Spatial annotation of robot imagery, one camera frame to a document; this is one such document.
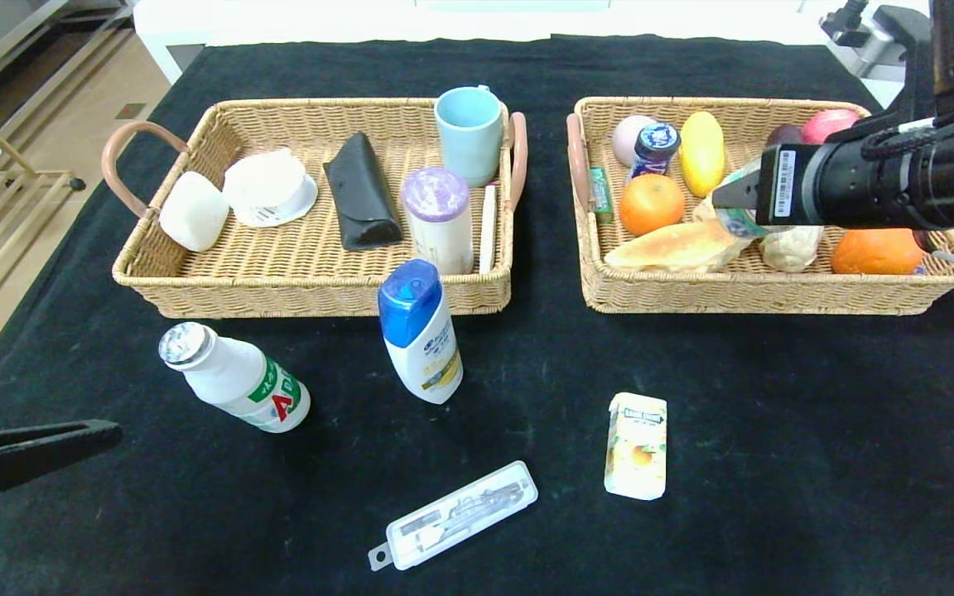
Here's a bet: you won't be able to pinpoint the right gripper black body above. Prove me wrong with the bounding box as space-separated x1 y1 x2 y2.
755 139 897 228

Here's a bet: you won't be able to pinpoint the teal pull-tab tin can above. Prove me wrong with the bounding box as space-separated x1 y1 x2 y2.
717 159 769 239

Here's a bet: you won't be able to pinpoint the toy croissant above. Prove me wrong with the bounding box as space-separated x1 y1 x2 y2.
604 220 755 274

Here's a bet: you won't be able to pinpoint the yellow juice carton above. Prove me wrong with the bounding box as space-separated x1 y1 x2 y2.
604 392 668 502

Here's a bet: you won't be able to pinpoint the white shampoo bottle blue cap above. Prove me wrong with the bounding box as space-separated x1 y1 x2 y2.
378 259 465 406

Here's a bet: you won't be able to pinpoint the yellow toy mango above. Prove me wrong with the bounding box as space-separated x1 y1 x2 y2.
678 112 726 199

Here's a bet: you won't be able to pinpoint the long cream toy bread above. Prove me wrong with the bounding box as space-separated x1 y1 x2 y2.
760 225 824 273

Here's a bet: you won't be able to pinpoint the red toy apple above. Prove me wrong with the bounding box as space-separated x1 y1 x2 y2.
802 109 861 146

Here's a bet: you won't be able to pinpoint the small toy orange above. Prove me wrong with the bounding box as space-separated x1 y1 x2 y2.
619 174 687 238

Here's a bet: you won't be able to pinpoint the jar with dark blue lid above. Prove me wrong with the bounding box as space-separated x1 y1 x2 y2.
628 123 682 185

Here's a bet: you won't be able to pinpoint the large toy orange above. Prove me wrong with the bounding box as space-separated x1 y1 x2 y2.
830 228 927 276

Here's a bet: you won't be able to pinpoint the pale pink toy egg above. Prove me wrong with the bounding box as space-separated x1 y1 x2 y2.
611 116 658 169

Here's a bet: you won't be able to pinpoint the green gum pack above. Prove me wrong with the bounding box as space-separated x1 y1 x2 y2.
589 166 614 226

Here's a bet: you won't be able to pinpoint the white flat stick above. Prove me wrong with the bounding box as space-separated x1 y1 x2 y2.
479 185 498 276

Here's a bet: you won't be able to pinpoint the light blue mug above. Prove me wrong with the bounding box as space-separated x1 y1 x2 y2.
434 86 504 190

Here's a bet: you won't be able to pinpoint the white canister purple lid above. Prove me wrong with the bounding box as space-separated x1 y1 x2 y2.
402 168 475 276

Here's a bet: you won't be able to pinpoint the black glasses pouch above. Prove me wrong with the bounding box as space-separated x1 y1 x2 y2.
324 132 405 252

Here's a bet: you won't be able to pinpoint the clear plastic toothbrush case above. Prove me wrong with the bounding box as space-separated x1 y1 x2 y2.
368 460 540 572

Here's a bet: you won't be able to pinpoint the white plastic cup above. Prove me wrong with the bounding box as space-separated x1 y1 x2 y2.
223 149 320 229

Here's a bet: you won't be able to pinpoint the white milk drink bottle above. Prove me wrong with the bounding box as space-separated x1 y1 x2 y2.
158 322 312 434

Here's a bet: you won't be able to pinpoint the white soap bar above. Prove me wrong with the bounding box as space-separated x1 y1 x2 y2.
159 171 232 254

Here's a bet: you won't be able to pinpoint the wicker basket brown handles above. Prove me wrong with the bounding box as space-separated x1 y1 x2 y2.
101 98 529 320
566 97 954 316

